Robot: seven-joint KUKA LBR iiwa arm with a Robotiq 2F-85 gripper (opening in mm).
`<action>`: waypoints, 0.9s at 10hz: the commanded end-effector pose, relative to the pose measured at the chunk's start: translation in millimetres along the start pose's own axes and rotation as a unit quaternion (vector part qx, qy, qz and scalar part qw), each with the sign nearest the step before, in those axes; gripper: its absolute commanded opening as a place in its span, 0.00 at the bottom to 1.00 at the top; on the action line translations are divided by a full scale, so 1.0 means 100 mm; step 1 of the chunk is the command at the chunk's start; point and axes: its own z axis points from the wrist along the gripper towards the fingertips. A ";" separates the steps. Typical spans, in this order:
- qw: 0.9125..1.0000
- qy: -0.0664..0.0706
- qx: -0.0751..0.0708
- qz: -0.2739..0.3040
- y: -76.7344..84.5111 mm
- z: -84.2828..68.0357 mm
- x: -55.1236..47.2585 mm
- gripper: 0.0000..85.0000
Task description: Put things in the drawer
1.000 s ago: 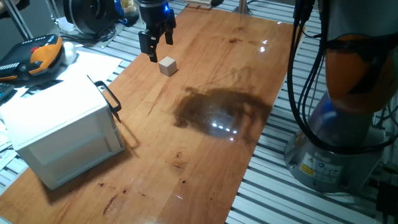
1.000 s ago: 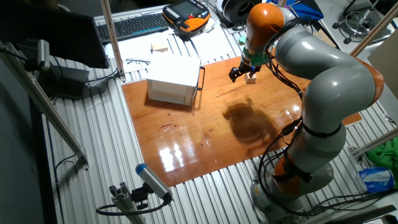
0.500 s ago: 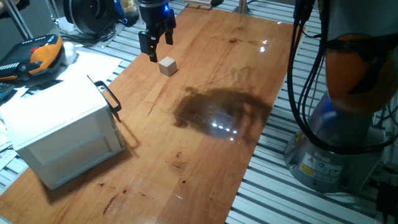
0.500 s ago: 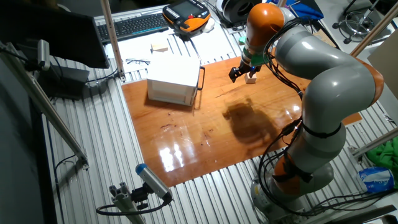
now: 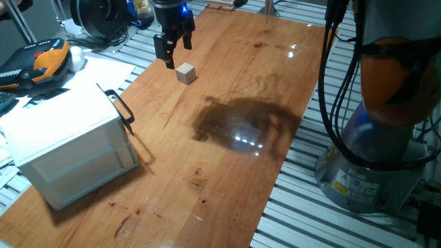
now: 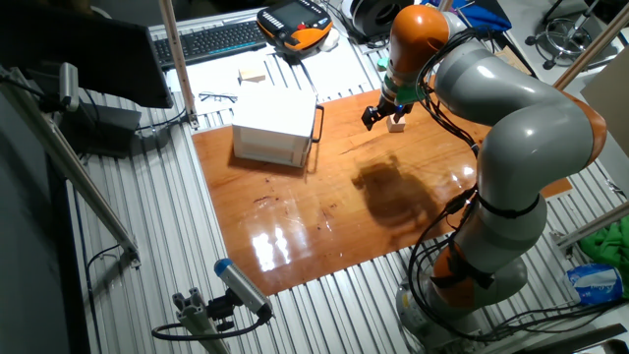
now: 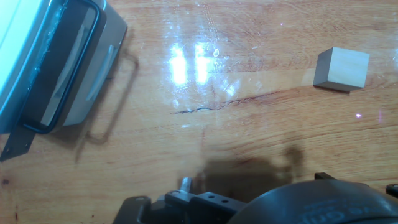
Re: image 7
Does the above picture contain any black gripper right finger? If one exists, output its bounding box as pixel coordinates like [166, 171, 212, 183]
[385, 183, 398, 199]

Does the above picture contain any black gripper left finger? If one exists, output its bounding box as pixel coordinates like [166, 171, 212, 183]
[112, 176, 248, 224]

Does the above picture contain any white drawer with black handle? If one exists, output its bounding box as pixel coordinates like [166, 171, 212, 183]
[0, 0, 108, 162]

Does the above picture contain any white plastic drawer cabinet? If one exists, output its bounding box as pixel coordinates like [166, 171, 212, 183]
[0, 0, 68, 135]

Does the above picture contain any light wooden cube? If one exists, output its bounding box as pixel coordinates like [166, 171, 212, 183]
[312, 46, 371, 93]

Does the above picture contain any white drawer without metal handle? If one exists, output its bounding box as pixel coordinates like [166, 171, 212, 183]
[62, 0, 129, 128]

